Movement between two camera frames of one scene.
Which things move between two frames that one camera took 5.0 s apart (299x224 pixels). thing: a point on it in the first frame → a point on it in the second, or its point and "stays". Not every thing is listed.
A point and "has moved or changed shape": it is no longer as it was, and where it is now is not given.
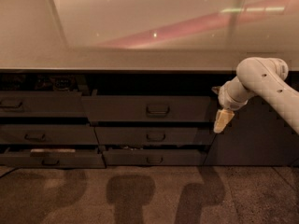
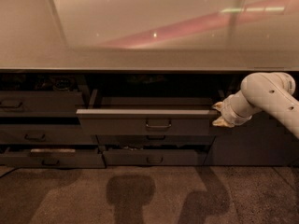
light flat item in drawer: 53,150 stays
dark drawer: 41,104 stays
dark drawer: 155,157 stays
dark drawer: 51,160 stays
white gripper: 224,100 → 229,113
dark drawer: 150,108 has moved or changed shape
